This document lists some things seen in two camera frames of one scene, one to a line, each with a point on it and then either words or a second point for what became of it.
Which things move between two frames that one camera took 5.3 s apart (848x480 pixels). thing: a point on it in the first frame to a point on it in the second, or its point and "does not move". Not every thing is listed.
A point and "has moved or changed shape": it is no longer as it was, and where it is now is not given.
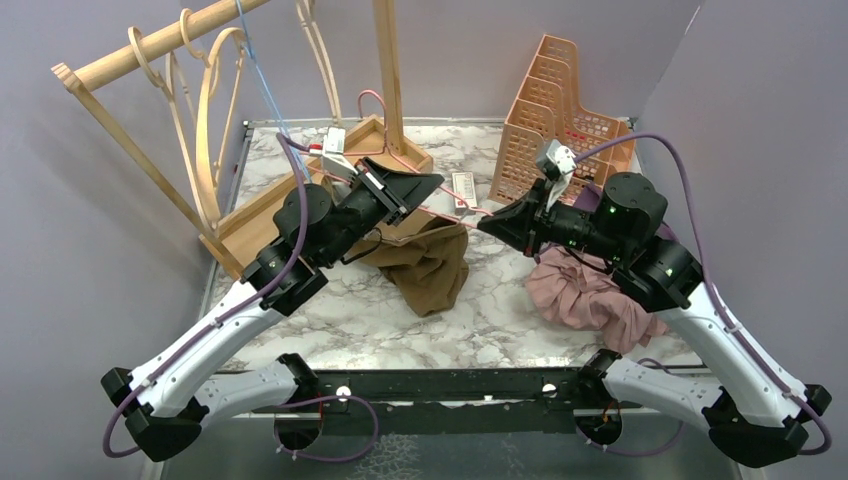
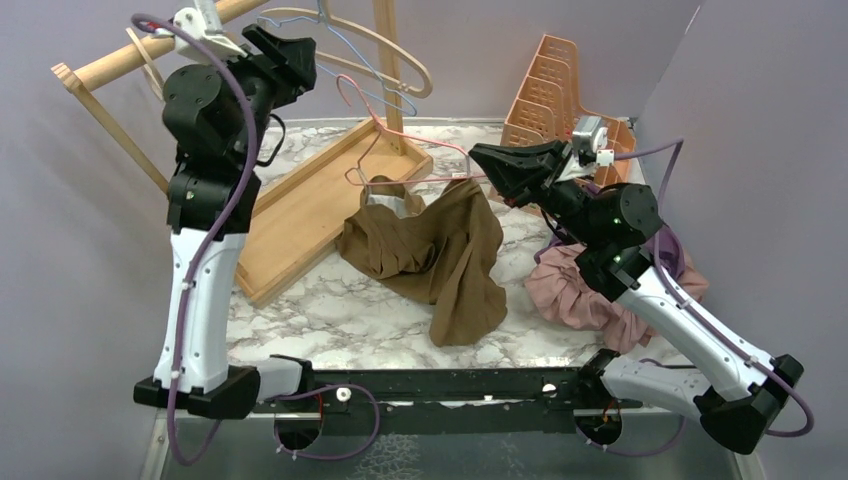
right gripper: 515,223 to 526,173
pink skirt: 587,295 does not move
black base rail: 440,402 does not move
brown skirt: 424,258 has moved or changed shape
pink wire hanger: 426,211 to 371,140
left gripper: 398,192 to 288,66
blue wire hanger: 266,90 to 355,50
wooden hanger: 305,10 to 339,61
